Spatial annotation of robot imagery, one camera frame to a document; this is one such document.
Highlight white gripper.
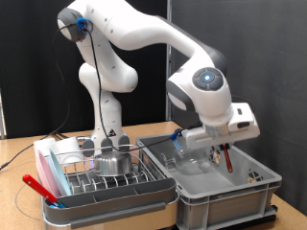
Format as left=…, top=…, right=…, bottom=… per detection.
left=182, top=125, right=261, bottom=152

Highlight clear wine glass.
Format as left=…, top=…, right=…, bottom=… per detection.
left=158, top=145, right=219, bottom=176

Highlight steel bowl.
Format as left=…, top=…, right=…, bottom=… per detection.
left=93, top=150, right=133, bottom=177

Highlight light blue plate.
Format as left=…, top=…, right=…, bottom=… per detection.
left=47, top=148, right=73, bottom=196

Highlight grey plastic crate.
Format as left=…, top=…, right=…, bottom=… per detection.
left=134, top=128, right=283, bottom=230

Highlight vertical metal pole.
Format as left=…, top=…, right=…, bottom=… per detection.
left=164, top=0, right=174, bottom=123

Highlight grey backdrop curtain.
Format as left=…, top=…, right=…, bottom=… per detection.
left=171, top=0, right=307, bottom=217

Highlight white box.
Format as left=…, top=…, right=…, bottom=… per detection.
left=33, top=136, right=84, bottom=167

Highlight pink plate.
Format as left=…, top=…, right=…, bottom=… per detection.
left=36, top=149, right=61, bottom=199

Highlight black backdrop curtain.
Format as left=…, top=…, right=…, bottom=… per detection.
left=0, top=0, right=171, bottom=140

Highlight chrome wire dish rack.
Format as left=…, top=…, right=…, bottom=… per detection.
left=42, top=143, right=167, bottom=197

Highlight black camera cable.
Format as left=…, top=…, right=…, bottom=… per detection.
left=76, top=17, right=185, bottom=153

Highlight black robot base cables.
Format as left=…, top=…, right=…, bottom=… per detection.
left=49, top=129, right=70, bottom=141

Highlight blue handled utensil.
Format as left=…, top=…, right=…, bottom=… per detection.
left=49, top=200, right=66, bottom=210

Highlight blue cable clip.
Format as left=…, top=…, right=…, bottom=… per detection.
left=76, top=17, right=94, bottom=35

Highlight red handled utensil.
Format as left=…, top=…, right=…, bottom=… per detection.
left=22, top=173, right=59, bottom=204

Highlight black hanging arm cable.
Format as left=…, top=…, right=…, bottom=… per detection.
left=0, top=23, right=78, bottom=171

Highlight thin wire loop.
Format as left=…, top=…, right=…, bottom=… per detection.
left=13, top=183, right=44, bottom=222

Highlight grey metal frame bar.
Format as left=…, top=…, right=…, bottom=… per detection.
left=0, top=89, right=7, bottom=140

